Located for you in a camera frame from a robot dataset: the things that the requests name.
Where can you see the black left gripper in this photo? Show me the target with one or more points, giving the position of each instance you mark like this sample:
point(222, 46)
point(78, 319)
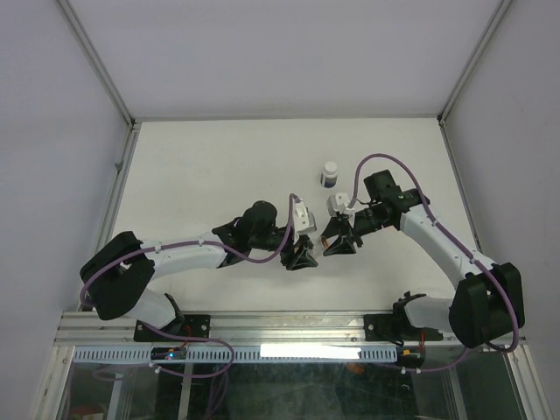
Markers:
point(300, 259)

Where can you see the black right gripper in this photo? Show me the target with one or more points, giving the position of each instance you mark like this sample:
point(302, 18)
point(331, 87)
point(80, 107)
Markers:
point(337, 227)

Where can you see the clear glass pill vial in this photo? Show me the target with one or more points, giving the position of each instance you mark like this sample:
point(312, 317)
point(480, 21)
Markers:
point(319, 245)

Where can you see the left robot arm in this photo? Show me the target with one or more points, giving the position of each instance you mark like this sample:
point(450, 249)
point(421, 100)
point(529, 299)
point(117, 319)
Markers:
point(116, 279)

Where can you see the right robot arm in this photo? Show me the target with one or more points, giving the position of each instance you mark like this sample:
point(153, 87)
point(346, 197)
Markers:
point(487, 301)

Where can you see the white pill bottle blue label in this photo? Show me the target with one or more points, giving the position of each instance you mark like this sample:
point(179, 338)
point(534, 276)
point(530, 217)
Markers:
point(329, 175)

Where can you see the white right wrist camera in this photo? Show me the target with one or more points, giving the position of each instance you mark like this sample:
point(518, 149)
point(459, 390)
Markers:
point(339, 203)

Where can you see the grey slotted cable duct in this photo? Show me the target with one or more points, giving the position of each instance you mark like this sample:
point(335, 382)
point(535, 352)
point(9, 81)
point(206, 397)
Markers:
point(265, 353)

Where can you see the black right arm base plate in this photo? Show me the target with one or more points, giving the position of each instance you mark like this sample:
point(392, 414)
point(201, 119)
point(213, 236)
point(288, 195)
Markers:
point(396, 329)

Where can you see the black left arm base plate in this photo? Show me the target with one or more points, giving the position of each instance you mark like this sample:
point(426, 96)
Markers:
point(191, 325)

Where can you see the aluminium mounting rail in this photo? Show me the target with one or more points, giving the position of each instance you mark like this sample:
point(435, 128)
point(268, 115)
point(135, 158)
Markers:
point(83, 328)

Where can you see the aluminium frame right post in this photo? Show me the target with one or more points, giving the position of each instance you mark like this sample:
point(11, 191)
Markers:
point(494, 23)

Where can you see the aluminium frame post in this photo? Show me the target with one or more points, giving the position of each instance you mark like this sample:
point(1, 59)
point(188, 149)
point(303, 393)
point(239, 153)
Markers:
point(494, 23)
point(94, 59)

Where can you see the aluminium frame left post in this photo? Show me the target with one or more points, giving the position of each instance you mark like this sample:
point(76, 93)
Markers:
point(94, 59)

